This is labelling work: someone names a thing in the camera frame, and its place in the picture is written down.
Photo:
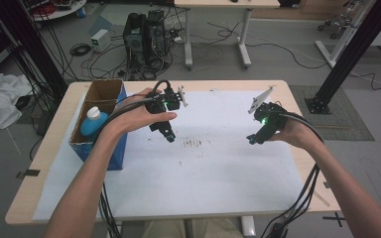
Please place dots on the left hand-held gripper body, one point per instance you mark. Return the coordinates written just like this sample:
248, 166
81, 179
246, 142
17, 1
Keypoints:
167, 100

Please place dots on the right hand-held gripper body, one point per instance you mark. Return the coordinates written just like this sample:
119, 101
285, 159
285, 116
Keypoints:
273, 115

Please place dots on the blue bottle with white cap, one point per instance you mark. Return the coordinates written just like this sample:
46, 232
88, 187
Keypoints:
92, 127

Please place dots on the blue cardboard box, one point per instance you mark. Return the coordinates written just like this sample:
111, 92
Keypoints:
79, 150

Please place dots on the person's right hand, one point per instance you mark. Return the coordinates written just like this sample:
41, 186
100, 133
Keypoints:
297, 134

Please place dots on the person's left hand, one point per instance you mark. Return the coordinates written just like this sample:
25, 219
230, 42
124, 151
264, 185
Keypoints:
129, 119

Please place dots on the black computer tower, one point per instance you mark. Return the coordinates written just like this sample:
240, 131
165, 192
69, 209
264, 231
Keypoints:
134, 39
155, 36

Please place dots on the white table mat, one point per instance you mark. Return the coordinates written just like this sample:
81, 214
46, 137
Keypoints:
211, 185

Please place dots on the black tape piece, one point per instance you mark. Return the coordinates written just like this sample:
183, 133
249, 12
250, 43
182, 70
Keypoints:
31, 172
326, 184

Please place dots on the beige tape strip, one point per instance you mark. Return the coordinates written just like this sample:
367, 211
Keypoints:
320, 198

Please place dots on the white table leg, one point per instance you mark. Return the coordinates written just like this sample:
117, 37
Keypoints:
248, 226

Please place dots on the small white device box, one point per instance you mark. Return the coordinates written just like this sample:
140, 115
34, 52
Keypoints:
101, 39

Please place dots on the person's beige trousers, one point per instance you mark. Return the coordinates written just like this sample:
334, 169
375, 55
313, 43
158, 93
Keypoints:
165, 229

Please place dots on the black tape cross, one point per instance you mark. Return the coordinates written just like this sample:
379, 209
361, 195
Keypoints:
335, 217

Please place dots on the white metal stand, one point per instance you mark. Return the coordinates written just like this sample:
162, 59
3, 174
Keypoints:
347, 33

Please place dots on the wheeled chair base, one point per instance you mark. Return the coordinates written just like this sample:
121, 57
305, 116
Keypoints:
335, 23

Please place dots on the wooden desk with white legs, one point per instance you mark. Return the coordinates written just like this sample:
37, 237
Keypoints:
225, 3

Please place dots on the round white table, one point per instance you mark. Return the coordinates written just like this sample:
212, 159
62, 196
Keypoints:
66, 11

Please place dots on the black metal post with base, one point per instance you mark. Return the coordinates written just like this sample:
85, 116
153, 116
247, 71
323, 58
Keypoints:
354, 49

